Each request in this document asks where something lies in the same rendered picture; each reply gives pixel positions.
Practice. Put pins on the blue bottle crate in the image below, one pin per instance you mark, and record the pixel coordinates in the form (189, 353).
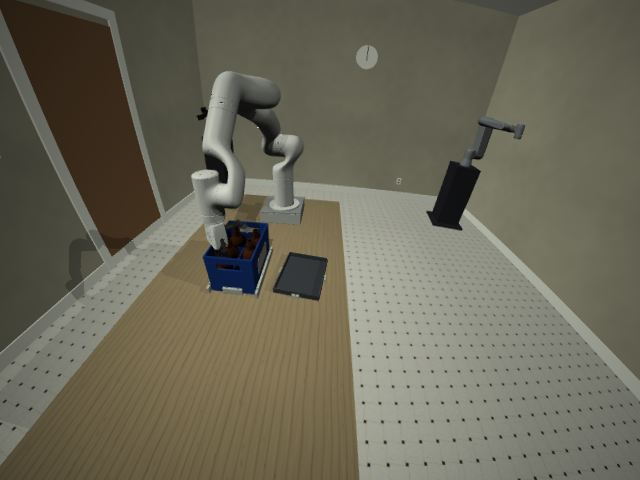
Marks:
(246, 279)

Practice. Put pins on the brown ceramic bottle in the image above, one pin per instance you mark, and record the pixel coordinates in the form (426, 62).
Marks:
(238, 239)
(256, 236)

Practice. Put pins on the brown glass bottle with green label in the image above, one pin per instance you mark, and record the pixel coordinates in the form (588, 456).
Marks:
(248, 252)

